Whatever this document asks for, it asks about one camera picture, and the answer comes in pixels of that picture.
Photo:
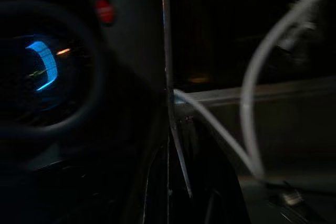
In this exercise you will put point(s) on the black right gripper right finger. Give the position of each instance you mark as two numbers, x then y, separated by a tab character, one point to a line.
215	187

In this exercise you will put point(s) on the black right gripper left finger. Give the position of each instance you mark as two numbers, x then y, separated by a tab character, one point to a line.
162	182

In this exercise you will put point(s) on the yellow oil bottle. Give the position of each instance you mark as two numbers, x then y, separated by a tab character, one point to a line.
194	51

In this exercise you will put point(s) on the grey canister with red logo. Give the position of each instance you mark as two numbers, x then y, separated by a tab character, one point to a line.
136	24

